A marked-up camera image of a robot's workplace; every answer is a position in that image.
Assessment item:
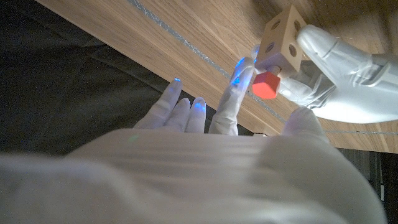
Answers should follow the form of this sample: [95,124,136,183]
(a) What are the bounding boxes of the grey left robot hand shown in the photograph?
[251,24,398,124]

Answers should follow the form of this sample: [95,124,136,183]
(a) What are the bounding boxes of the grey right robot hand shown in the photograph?
[0,57,388,224]

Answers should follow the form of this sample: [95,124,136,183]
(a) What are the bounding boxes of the wooden block with holes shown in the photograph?
[254,4,307,78]

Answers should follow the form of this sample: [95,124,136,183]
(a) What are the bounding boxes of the red-headed screw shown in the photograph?
[251,65,282,100]

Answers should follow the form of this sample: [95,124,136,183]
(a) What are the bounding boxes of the black backdrop curtain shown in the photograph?
[0,0,252,156]

